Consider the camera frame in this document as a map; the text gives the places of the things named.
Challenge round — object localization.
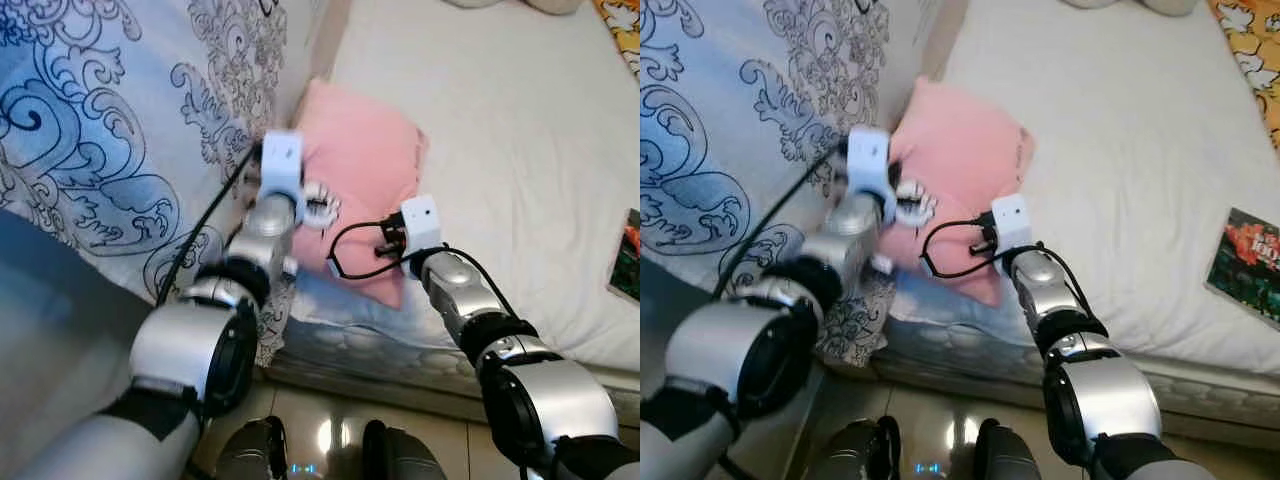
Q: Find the pink pillow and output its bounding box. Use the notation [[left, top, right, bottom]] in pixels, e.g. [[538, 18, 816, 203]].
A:
[[885, 75, 1037, 307], [290, 78, 431, 311]]

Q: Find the dark book with red print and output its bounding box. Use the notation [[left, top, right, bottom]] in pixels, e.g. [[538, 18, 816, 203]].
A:
[[607, 208, 641, 304], [1204, 206, 1280, 332]]

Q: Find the orange yellow cartoon blanket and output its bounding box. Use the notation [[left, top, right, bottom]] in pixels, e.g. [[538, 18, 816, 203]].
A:
[[1205, 0, 1280, 151], [594, 0, 641, 81]]

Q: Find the grey quilted mattress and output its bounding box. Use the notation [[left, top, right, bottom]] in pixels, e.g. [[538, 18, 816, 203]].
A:
[[870, 285, 1280, 443], [258, 275, 641, 423]]

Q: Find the white bed sheet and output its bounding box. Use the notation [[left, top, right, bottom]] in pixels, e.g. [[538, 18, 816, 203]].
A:
[[270, 0, 641, 376], [880, 0, 1280, 379]]

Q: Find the robot right leg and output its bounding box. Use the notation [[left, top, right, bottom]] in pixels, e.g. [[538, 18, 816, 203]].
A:
[[974, 417, 1047, 480], [360, 419, 447, 480]]

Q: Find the robot leg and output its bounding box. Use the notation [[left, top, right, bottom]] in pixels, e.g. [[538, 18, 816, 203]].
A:
[[974, 417, 1047, 480], [800, 415, 903, 480], [360, 419, 447, 480], [213, 415, 293, 480]]

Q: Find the robot left leg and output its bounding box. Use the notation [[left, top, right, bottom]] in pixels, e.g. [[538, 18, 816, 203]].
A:
[[213, 415, 293, 480], [800, 415, 903, 480]]

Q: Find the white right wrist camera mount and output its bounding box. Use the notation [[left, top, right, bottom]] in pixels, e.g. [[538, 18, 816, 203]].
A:
[[990, 193, 1034, 252], [400, 195, 444, 257]]

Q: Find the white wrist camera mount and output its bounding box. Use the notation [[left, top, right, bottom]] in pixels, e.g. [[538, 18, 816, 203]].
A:
[[845, 126, 897, 201], [990, 193, 1034, 252], [400, 195, 444, 257], [258, 130, 306, 201]]

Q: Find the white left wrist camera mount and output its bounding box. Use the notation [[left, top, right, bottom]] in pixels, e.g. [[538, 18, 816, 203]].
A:
[[258, 130, 306, 201], [845, 126, 897, 201]]

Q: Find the black looped right wrist cable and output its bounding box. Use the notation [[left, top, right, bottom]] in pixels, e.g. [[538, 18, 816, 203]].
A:
[[326, 219, 403, 282], [918, 217, 997, 280]]

